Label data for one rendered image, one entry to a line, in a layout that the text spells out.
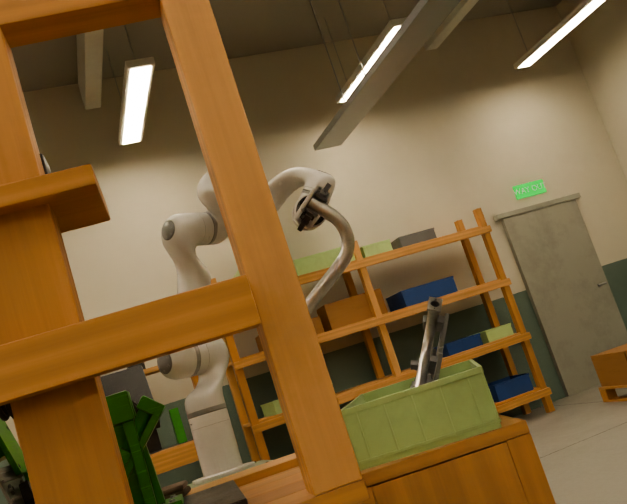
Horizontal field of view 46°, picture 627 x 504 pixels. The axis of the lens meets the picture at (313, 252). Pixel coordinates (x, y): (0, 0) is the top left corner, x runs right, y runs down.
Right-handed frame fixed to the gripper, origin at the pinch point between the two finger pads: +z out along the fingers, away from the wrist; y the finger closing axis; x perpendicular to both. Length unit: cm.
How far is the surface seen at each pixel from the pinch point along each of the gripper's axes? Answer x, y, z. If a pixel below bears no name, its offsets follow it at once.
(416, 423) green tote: 56, -31, -34
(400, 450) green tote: 56, -39, -34
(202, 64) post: -32.9, 7.4, 27.2
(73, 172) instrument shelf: -39, -23, 38
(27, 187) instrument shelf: -43, -29, 39
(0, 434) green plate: -29, -77, 9
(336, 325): 89, -25, -546
